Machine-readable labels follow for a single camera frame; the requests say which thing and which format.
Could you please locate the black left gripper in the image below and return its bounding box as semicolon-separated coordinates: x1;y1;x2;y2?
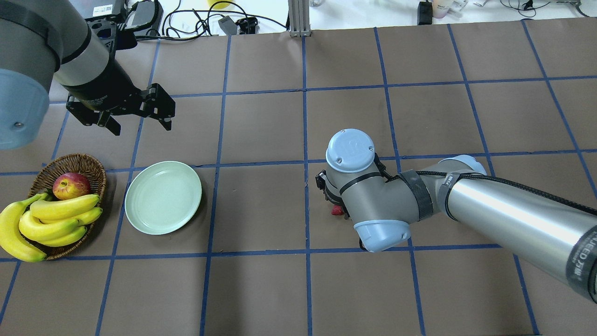
66;60;176;136

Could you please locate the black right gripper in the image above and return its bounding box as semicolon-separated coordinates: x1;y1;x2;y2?
315;170;348;217

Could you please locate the red strawberry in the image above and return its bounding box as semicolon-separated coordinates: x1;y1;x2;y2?
331;205;345;216

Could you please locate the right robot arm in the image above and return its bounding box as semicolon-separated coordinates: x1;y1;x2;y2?
315;128;597;302

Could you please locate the light green plate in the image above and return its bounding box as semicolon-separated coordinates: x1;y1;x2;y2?
125;161;202;235

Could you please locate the red apple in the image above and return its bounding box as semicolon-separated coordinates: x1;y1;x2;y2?
52;172;91;200

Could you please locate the black power adapter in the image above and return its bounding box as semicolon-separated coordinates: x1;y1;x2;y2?
125;0;163;38

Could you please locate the woven wicker basket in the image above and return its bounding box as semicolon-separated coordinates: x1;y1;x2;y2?
26;153;107;261

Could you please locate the yellow banana bunch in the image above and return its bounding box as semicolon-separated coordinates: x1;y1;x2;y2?
0;193;103;262

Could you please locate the aluminium frame post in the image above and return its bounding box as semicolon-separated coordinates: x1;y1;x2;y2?
288;0;312;37

